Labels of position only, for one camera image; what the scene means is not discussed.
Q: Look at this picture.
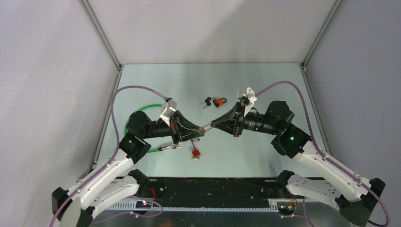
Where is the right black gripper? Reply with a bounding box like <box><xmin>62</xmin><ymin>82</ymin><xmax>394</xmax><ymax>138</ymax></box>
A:
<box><xmin>209</xmin><ymin>102</ymin><xmax>277</xmax><ymax>139</ymax></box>

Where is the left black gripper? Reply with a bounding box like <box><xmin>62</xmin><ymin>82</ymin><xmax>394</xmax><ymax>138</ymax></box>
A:
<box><xmin>142</xmin><ymin>110</ymin><xmax>205</xmax><ymax>145</ymax></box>

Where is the small brass padlock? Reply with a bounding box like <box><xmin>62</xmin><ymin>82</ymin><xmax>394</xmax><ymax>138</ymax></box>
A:
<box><xmin>198</xmin><ymin>123</ymin><xmax>213</xmax><ymax>133</ymax></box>

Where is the black keys bunch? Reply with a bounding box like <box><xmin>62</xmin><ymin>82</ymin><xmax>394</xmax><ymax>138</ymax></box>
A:
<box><xmin>200</xmin><ymin>97</ymin><xmax>215</xmax><ymax>109</ymax></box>

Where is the orange padlock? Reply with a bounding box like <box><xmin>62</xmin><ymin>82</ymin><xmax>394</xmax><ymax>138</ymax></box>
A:
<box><xmin>213</xmin><ymin>98</ymin><xmax>227</xmax><ymax>108</ymax></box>

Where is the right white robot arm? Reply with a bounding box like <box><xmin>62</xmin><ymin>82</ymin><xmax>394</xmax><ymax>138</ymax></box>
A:
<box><xmin>211</xmin><ymin>101</ymin><xmax>385</xmax><ymax>227</ymax></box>

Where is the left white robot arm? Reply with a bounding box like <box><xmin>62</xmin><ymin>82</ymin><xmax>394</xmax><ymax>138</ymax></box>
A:
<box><xmin>49</xmin><ymin>111</ymin><xmax>206</xmax><ymax>227</ymax></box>

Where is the red cable lock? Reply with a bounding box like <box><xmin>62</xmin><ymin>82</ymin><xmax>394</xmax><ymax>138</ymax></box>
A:
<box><xmin>191</xmin><ymin>140</ymin><xmax>201</xmax><ymax>159</ymax></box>

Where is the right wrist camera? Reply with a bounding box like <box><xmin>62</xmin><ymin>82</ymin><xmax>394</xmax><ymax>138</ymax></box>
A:
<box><xmin>237</xmin><ymin>87</ymin><xmax>257</xmax><ymax>116</ymax></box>

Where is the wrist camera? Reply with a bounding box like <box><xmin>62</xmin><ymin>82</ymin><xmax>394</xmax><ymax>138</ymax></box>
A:
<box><xmin>160</xmin><ymin>98</ymin><xmax>177</xmax><ymax>126</ymax></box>
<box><xmin>237</xmin><ymin>87</ymin><xmax>257</xmax><ymax>116</ymax></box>

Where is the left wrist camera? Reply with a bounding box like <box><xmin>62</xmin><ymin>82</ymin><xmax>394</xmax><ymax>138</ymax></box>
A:
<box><xmin>160</xmin><ymin>98</ymin><xmax>177</xmax><ymax>126</ymax></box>

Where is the green cable lock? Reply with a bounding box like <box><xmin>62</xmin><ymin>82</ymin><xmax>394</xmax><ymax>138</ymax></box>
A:
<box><xmin>119</xmin><ymin>104</ymin><xmax>180</xmax><ymax>155</ymax></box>

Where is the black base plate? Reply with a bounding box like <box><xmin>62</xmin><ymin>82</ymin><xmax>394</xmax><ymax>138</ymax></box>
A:
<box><xmin>135</xmin><ymin>177</ymin><xmax>295</xmax><ymax>208</ymax></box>

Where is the slotted cable duct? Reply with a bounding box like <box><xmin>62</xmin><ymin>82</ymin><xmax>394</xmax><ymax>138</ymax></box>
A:
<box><xmin>106</xmin><ymin>200</ymin><xmax>279</xmax><ymax>212</ymax></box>

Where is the right aluminium frame post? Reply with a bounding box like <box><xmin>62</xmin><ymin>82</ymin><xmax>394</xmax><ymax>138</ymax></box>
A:
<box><xmin>300</xmin><ymin>0</ymin><xmax>344</xmax><ymax>72</ymax></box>

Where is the aluminium frame post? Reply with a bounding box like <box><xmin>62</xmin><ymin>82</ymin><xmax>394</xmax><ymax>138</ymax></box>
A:
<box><xmin>79</xmin><ymin>0</ymin><xmax>122</xmax><ymax>70</ymax></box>
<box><xmin>300</xmin><ymin>0</ymin><xmax>344</xmax><ymax>72</ymax></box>

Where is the left aluminium frame post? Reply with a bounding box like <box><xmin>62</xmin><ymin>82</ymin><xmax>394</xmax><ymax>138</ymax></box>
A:
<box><xmin>79</xmin><ymin>0</ymin><xmax>122</xmax><ymax>70</ymax></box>

